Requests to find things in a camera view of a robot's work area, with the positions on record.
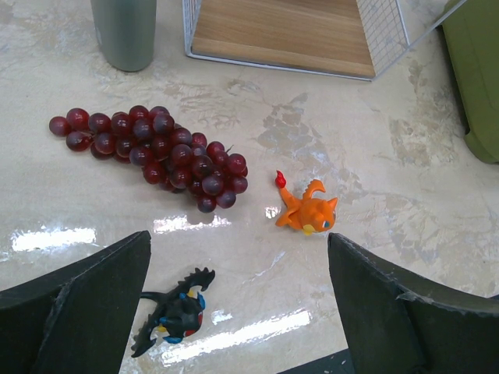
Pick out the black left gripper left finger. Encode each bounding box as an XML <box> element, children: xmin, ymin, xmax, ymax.
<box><xmin>1</xmin><ymin>231</ymin><xmax>151</xmax><ymax>373</ymax></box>

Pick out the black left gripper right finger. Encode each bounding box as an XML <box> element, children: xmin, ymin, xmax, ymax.
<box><xmin>327</xmin><ymin>233</ymin><xmax>498</xmax><ymax>373</ymax></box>

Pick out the white wire wooden shelf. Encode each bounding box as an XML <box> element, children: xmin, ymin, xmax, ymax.
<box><xmin>182</xmin><ymin>1</ymin><xmax>464</xmax><ymax>81</ymax></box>

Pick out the green plastic bin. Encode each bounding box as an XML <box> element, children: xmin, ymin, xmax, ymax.
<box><xmin>442</xmin><ymin>0</ymin><xmax>498</xmax><ymax>164</ymax></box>

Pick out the black bat-like toy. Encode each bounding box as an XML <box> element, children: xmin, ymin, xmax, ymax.
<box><xmin>131</xmin><ymin>268</ymin><xmax>215</xmax><ymax>358</ymax></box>

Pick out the orange dragon toy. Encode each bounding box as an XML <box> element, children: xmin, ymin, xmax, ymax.
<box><xmin>274</xmin><ymin>171</ymin><xmax>338</xmax><ymax>235</ymax></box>

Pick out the green soap dispenser bottle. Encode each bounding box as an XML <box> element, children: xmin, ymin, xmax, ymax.
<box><xmin>90</xmin><ymin>0</ymin><xmax>157</xmax><ymax>72</ymax></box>

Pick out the red grape bunch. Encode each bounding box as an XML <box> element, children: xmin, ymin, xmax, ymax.
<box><xmin>48</xmin><ymin>105</ymin><xmax>249</xmax><ymax>213</ymax></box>

